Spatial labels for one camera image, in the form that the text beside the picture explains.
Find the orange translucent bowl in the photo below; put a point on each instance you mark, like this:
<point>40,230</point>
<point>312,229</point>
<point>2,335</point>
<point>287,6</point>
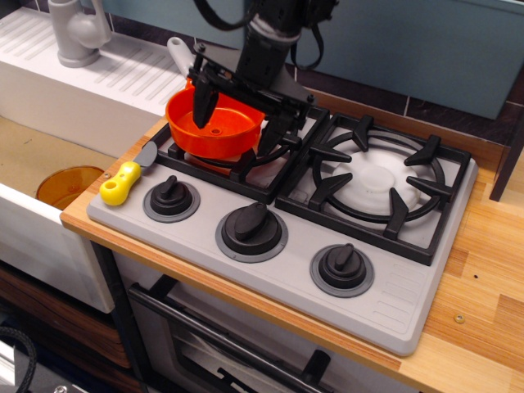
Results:
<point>61,188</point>

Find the white toy sink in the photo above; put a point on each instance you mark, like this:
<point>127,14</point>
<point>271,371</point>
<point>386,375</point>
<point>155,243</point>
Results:
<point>54,117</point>

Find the black burner grate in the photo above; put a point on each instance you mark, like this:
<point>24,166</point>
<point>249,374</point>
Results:
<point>258,178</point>
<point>400,193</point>

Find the toy oven door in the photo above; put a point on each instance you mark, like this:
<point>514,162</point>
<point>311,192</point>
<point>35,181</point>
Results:
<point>207,345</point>

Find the black left burner grate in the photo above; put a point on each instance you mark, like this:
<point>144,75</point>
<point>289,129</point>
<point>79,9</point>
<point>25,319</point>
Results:
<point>258,178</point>

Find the orange pot with grey handle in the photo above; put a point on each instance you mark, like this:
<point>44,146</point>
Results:
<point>234,127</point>

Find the yellow handled grey knife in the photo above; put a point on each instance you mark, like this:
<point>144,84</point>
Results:
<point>115,191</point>

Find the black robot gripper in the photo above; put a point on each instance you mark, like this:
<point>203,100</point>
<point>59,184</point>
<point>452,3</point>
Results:
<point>257,77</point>

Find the grey toy stove top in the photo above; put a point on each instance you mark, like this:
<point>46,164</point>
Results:
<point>390,314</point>

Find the black right burner grate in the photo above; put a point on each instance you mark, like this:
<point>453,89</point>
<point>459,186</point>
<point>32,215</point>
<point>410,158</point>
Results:
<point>400,193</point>

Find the grey toy faucet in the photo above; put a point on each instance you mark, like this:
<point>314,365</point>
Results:
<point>79,36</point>

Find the black middle stove knob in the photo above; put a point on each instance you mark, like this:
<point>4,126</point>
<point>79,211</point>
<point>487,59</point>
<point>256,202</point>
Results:
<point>251,234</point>

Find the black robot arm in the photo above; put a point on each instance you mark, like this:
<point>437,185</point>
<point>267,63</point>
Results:
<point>282,15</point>

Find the black left stove knob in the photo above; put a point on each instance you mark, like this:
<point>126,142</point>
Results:
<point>171,201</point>

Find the black oven door handle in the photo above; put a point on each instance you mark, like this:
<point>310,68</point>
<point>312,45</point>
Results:
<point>307,381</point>

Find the black right stove knob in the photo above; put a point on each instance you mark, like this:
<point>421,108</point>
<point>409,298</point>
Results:
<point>342,271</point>

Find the blue-grey wall cabinet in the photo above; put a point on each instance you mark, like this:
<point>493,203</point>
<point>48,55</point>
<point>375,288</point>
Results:
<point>465,55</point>

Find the black stove knob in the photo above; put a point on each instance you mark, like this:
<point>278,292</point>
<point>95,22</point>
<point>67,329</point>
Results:
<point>251,234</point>
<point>342,271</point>
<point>171,201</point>

